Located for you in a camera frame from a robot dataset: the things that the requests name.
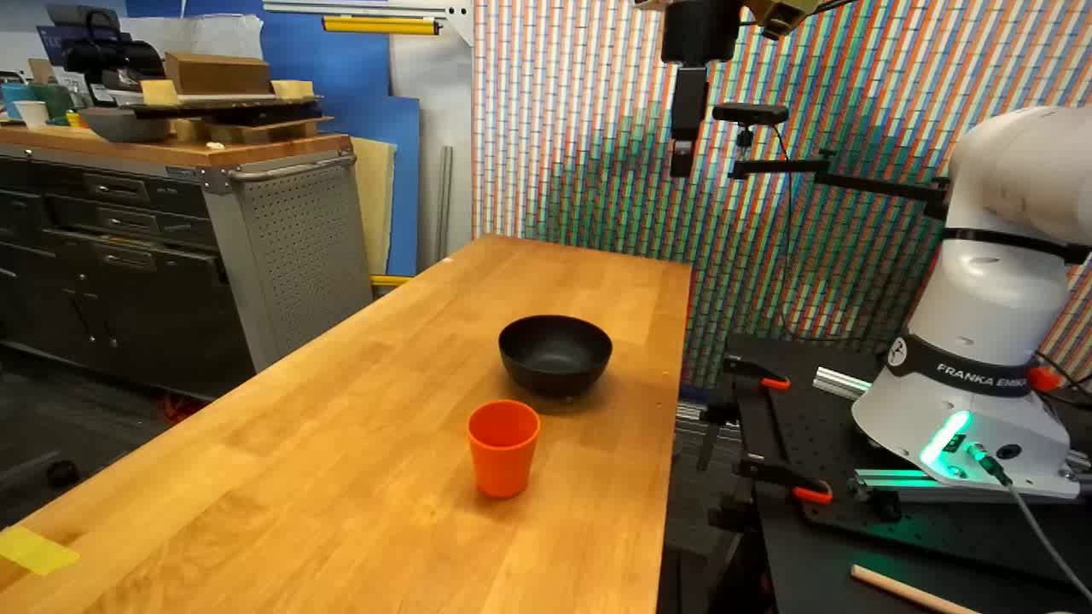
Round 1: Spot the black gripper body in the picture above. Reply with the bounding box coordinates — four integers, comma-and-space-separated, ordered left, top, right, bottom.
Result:
657, 0, 750, 70

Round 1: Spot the orange plastic cup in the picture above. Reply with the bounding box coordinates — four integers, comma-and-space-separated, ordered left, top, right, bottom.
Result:
462, 397, 547, 502

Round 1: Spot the black bowl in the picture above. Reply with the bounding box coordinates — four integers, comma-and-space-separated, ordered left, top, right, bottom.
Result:
495, 314, 617, 404

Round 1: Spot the yellow level bar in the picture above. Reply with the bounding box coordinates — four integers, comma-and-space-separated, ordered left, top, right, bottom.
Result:
321, 14, 444, 39

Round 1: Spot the blue board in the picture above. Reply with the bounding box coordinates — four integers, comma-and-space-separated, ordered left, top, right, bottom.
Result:
255, 12, 427, 276

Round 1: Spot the beige leaning board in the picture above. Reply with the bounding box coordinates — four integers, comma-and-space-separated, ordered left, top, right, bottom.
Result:
348, 134, 398, 280

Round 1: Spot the grey perforated metal panel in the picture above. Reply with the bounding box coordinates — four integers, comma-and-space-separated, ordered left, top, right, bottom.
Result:
199, 155, 376, 371

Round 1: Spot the wooden box on cabinet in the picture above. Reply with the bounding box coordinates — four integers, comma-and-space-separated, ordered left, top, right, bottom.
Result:
162, 51, 275, 99

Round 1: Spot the wooden stick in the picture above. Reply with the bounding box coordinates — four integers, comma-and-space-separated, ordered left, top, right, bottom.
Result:
848, 564, 981, 614

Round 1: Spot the black device on cabinet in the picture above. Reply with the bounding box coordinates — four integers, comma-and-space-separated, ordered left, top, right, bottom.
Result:
34, 0, 169, 96

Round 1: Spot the black tool cabinet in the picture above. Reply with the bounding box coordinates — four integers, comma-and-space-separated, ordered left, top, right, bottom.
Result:
0, 128, 357, 404

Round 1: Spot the yellow tape patch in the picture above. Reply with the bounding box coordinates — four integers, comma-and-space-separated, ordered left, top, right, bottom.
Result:
0, 524, 85, 582

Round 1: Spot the black camera on mount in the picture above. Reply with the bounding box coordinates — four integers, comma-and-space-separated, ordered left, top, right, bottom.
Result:
709, 99, 790, 155

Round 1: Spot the yellowish wrist camera box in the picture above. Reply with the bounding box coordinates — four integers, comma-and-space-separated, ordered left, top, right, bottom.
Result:
742, 0, 848, 41

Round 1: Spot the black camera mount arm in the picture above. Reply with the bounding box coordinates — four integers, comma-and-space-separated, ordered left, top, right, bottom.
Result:
727, 148, 955, 225

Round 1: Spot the black clamp with orange handle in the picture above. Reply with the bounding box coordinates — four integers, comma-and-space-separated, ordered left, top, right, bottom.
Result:
720, 352, 796, 397
734, 452, 836, 512

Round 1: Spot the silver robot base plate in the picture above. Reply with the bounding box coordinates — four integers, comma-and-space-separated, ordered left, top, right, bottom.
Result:
854, 446, 1085, 510

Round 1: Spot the grey cable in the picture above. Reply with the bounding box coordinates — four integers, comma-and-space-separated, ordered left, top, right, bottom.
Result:
964, 437, 1092, 603

